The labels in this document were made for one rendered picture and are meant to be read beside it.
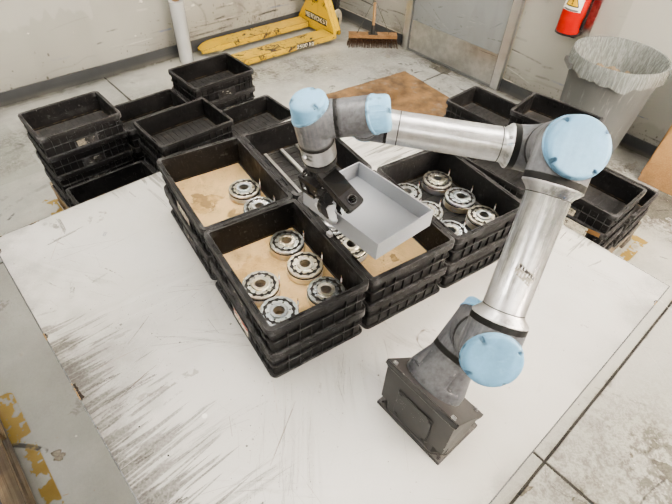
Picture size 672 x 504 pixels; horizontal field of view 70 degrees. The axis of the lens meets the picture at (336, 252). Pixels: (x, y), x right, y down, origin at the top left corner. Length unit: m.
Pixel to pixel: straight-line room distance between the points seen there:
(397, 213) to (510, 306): 0.43
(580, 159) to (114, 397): 1.20
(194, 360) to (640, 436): 1.80
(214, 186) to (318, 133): 0.81
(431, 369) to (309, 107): 0.62
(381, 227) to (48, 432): 1.59
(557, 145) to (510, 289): 0.27
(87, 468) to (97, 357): 0.74
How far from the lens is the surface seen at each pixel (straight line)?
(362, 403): 1.31
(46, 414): 2.32
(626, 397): 2.49
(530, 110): 3.09
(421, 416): 1.17
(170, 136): 2.66
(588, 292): 1.75
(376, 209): 1.27
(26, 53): 4.34
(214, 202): 1.64
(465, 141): 1.07
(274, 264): 1.41
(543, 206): 0.97
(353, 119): 0.94
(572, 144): 0.95
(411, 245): 1.49
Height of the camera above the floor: 1.86
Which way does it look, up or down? 46 degrees down
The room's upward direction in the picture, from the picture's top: 3 degrees clockwise
